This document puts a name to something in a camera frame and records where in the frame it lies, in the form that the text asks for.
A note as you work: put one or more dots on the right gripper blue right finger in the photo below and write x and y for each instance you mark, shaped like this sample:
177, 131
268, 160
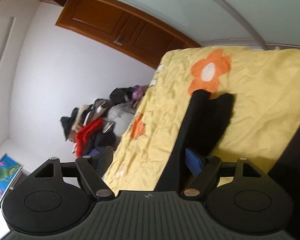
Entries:
194, 162

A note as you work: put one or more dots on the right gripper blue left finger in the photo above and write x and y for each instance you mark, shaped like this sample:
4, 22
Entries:
102, 157

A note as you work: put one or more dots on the black pants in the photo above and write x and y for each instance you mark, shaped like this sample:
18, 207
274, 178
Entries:
203, 125

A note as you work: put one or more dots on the pile of mixed clothes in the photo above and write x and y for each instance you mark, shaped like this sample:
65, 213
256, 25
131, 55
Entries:
90, 127

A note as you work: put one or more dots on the lotus flower picture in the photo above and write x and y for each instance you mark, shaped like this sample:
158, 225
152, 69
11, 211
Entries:
9, 170

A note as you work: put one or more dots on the yellow floral bed quilt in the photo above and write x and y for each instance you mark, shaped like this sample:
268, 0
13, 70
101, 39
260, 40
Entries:
265, 116

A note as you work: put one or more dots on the brown wooden door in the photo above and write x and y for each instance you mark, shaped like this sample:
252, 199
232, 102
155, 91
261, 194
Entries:
124, 28

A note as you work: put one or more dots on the frosted glass sliding wardrobe door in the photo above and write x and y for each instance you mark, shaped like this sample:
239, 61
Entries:
223, 21

